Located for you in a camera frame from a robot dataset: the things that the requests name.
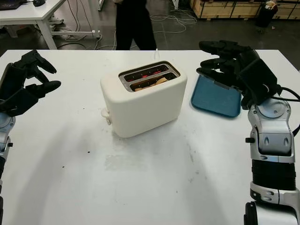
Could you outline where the cream two-slot toaster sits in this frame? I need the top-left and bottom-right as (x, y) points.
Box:
(100, 60), (188, 138)

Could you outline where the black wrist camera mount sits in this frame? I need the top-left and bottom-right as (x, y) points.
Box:
(239, 58), (280, 105)
(0, 88), (39, 117)

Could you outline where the black trash bin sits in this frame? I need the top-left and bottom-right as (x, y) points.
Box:
(255, 1), (277, 28)

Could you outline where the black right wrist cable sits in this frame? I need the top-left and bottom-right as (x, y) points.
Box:
(271, 86), (300, 136)

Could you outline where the person in black clothes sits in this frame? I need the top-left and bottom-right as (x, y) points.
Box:
(114, 0), (157, 51)

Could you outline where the toast slice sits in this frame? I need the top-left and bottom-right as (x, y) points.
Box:
(135, 77), (168, 92)

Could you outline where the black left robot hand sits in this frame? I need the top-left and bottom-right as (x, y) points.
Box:
(0, 49), (61, 101)

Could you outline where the white desk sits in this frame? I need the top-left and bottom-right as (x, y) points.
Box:
(0, 0), (102, 50)

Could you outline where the long white floor cable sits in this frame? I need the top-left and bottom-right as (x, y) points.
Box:
(113, 13), (199, 50)

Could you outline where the short white floor cable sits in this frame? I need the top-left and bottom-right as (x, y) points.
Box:
(95, 32), (104, 50)

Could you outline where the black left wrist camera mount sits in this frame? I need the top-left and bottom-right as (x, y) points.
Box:
(0, 88), (39, 117)

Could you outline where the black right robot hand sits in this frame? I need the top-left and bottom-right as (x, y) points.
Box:
(196, 39), (261, 110)

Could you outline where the dark laptop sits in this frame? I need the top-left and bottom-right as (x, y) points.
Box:
(0, 0), (23, 10)

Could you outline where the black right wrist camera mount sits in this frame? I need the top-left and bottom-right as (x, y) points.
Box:
(239, 58), (280, 105)

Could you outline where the white sneaker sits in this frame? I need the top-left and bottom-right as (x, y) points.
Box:
(50, 14), (64, 25)

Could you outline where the blue plastic tray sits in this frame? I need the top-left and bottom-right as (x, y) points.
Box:
(190, 74), (242, 118)

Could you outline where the grey plastic stool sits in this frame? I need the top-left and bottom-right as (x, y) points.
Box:
(0, 24), (21, 38)

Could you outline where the dark hanging desk cable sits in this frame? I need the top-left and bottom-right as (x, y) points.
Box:
(67, 0), (79, 31)

